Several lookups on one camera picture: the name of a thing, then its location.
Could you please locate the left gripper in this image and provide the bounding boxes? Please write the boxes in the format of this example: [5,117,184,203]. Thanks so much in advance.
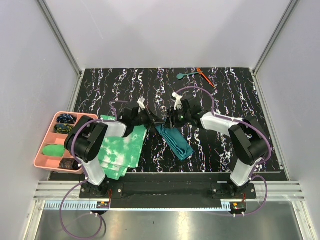
[132,106,165,130]

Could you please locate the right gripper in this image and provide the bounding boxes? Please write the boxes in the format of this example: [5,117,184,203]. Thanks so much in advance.
[162,106,192,129]

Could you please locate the teal satin napkin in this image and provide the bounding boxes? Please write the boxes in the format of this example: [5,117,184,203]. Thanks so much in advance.
[155,125,194,161]

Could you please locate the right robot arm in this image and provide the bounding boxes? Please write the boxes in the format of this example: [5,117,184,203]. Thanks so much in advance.
[164,93,272,199]

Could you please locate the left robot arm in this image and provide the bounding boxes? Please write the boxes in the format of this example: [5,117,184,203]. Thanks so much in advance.
[64,102,165,198]

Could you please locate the teal plastic spoon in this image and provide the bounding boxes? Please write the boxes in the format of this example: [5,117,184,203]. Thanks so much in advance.
[176,72,199,80]

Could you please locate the green tie-dye cloth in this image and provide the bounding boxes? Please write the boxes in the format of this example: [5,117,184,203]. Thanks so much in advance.
[98,125,147,180]

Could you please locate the orange plastic fork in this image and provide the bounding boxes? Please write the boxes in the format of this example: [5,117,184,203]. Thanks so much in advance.
[196,67,216,88]

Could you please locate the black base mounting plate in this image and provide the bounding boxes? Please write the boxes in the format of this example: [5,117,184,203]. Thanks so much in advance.
[49,173,253,198]

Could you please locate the black marble pattern mat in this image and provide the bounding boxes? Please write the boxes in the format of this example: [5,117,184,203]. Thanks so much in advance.
[74,67,268,173]

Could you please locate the blue patterned rolled cloth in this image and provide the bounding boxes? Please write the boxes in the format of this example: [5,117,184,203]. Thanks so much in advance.
[56,113,77,125]

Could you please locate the brown patterned rolled cloth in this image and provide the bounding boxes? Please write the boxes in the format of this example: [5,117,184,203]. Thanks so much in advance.
[59,158,80,171]

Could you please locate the green rolled cloth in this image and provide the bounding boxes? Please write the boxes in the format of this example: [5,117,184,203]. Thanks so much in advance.
[42,144,65,157]

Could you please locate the pink compartment tray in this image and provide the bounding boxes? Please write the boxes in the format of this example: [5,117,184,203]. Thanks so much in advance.
[33,111,98,175]

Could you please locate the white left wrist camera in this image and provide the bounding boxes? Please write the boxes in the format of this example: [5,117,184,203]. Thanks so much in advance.
[137,97,146,110]

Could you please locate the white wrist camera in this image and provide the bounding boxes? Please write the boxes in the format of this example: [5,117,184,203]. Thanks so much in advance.
[137,97,146,110]
[172,92,183,111]

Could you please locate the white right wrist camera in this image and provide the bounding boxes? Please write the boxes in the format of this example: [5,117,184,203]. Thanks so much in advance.
[172,92,183,111]

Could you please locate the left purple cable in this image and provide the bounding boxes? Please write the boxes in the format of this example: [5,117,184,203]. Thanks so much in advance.
[59,100,131,238]

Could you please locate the purple cable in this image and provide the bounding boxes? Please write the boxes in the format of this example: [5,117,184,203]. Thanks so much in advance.
[176,86,273,217]
[59,100,131,238]

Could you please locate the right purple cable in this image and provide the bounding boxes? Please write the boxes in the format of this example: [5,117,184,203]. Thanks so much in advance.
[176,86,273,217]

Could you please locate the right aluminium frame post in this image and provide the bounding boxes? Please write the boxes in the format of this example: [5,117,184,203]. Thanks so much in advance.
[252,0,302,75]

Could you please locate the aluminium frame post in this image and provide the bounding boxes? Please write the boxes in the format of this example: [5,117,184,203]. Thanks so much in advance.
[252,0,302,75]
[34,0,85,78]

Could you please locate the aluminium front rail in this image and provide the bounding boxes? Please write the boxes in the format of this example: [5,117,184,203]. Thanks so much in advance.
[33,181,305,212]

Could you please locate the left aluminium frame post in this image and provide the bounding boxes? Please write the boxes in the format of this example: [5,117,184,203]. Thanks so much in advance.
[34,0,85,78]

